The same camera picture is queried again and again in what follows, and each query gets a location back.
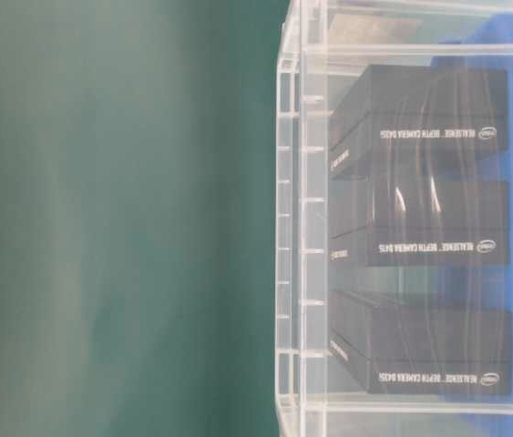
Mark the black camera box middle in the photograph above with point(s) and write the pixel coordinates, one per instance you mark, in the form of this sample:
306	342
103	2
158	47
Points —
395	222

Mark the black camera box bottom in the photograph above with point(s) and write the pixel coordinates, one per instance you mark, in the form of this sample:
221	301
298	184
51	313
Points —
393	347

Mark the black camera box top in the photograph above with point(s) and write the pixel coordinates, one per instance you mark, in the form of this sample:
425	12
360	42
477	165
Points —
442	116

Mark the green table mat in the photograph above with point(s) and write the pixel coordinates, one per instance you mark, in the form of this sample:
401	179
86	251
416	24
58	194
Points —
136	217

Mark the black camera box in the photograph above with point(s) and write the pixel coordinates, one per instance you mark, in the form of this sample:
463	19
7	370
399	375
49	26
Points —
442	116
393	347
395	222

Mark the clear plastic storage box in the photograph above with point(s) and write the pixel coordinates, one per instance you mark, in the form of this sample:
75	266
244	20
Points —
325	47

